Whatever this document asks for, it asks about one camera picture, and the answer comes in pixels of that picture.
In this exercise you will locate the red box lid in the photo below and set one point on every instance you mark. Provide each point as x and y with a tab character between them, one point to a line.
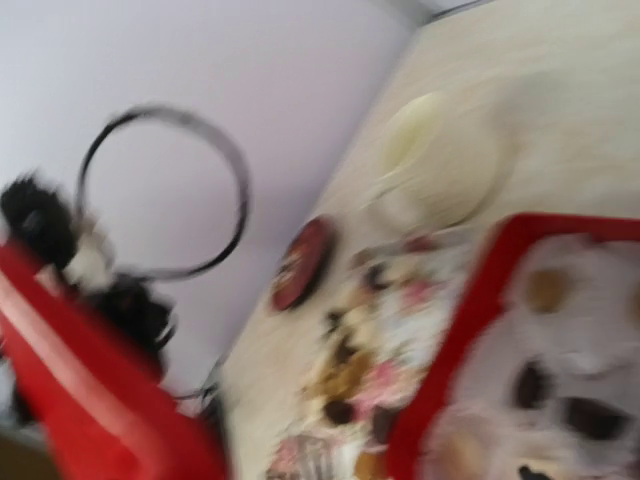
104	413

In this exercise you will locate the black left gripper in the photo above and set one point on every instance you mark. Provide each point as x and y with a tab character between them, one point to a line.
74	257

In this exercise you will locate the white ribbed ceramic mug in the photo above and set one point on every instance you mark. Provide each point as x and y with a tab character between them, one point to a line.
441	157

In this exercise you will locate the red floral vase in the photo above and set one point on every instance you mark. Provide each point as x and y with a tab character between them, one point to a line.
304	264

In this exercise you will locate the caramel square chocolate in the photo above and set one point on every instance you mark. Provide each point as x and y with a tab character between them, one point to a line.
546	290

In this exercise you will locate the floral rectangular tray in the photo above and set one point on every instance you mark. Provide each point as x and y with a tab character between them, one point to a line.
382	332

